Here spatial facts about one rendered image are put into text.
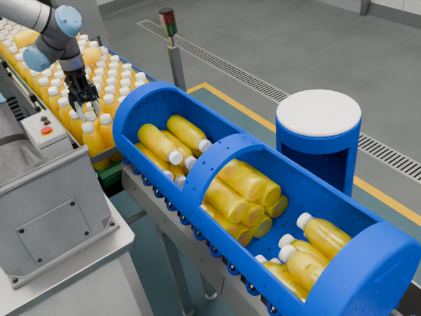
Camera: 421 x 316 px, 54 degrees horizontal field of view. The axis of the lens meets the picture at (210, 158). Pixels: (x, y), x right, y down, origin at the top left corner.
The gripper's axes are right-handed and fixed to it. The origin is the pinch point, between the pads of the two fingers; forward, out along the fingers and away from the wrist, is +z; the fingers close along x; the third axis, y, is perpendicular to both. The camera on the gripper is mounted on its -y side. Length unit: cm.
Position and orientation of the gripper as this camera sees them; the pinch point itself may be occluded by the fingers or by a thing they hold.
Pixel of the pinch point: (89, 115)
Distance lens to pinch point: 155.1
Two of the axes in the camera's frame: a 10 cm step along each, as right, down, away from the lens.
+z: 1.2, 7.7, 6.3
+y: 5.9, 4.6, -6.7
